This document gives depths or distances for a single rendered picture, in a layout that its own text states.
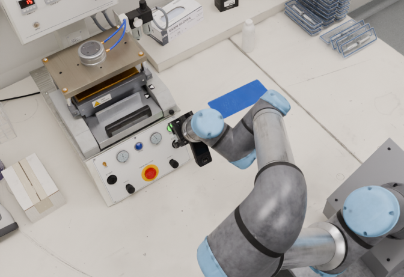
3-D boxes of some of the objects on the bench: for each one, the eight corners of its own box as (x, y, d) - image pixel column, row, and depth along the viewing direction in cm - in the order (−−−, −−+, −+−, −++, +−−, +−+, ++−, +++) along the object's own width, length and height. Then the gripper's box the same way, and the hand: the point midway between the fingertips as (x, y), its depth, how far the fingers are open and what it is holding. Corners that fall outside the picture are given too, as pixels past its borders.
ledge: (124, 32, 202) (122, 24, 198) (275, -37, 227) (276, -46, 224) (159, 73, 186) (157, 64, 182) (317, -7, 211) (318, -16, 208)
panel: (113, 204, 151) (90, 159, 141) (191, 159, 160) (174, 114, 150) (115, 207, 149) (92, 161, 140) (193, 161, 158) (177, 116, 149)
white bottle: (250, 54, 190) (252, 26, 178) (239, 50, 191) (240, 23, 180) (255, 46, 192) (257, 18, 181) (244, 42, 194) (245, 15, 182)
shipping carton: (10, 184, 158) (0, 170, 150) (45, 165, 162) (37, 151, 154) (30, 225, 148) (20, 213, 141) (67, 204, 152) (59, 191, 145)
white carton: (144, 32, 194) (141, 18, 188) (185, 6, 203) (183, -7, 197) (163, 46, 188) (160, 32, 183) (204, 19, 197) (203, 5, 191)
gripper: (200, 106, 130) (182, 116, 151) (172, 120, 128) (158, 128, 148) (214, 133, 131) (195, 140, 151) (186, 148, 128) (171, 152, 148)
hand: (181, 142), depth 148 cm, fingers closed
